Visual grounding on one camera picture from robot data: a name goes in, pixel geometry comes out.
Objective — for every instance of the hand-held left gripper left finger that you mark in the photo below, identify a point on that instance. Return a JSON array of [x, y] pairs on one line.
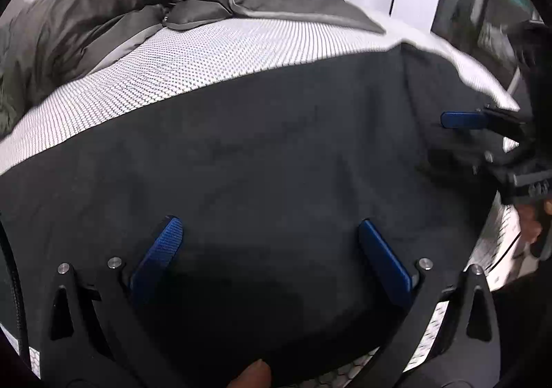
[[157, 250]]

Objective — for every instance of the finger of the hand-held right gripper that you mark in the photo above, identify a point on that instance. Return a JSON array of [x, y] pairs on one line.
[[461, 120], [496, 170]]

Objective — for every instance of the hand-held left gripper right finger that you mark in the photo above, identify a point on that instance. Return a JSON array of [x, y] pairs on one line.
[[384, 261]]

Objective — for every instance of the black pants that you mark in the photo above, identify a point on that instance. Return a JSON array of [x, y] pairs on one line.
[[258, 155]]

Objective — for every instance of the person's right hand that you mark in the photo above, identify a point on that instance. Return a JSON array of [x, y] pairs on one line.
[[530, 226]]

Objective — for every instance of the person's left hand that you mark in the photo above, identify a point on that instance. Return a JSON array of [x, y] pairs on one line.
[[252, 377]]

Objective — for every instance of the bed with honeycomb sheet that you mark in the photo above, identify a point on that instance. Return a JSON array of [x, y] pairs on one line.
[[194, 56]]

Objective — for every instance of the dark grey duvet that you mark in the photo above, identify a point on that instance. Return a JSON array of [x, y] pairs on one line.
[[108, 4]]

